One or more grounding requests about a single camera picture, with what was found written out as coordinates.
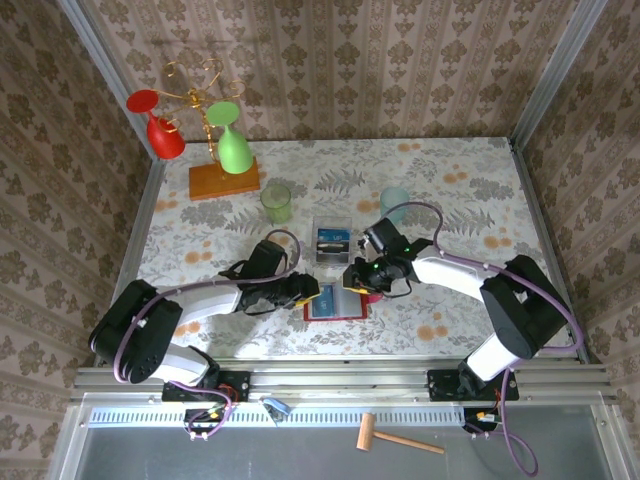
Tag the dark scratched chip card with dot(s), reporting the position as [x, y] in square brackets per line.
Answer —
[332, 247]

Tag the long aluminium base rail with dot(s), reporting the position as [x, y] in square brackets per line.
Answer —
[340, 377]

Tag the blue and grey clip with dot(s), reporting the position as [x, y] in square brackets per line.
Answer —
[277, 406]

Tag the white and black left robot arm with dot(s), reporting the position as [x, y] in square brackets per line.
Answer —
[210, 302]

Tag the floral patterned table cover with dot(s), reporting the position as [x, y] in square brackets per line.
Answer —
[310, 160]

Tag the black connector board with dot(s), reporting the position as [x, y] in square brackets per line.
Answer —
[475, 425]
[200, 425]

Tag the green plastic goblet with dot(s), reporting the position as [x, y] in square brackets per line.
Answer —
[234, 152]

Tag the wooden mallet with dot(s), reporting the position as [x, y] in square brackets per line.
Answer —
[367, 432]

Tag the blue card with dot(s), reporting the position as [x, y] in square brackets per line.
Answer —
[324, 302]
[332, 235]

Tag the green translucent plastic cup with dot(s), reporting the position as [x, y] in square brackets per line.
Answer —
[276, 207]

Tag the blue translucent plastic cup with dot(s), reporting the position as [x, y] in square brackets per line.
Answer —
[392, 197]

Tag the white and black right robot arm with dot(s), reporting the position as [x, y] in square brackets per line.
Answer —
[445, 272]

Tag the clear plastic box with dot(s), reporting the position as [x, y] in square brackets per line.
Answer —
[332, 221]

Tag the red leather card holder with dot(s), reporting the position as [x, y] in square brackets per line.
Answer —
[350, 312]

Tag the aluminium frame post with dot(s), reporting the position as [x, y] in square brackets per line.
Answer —
[101, 65]
[553, 75]

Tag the aluminium side rail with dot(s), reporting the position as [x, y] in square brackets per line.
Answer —
[140, 220]
[541, 225]

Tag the red plastic goblet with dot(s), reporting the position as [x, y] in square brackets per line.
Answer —
[167, 142]

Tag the grey sheet metal panel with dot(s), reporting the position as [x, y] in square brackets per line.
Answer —
[250, 455]

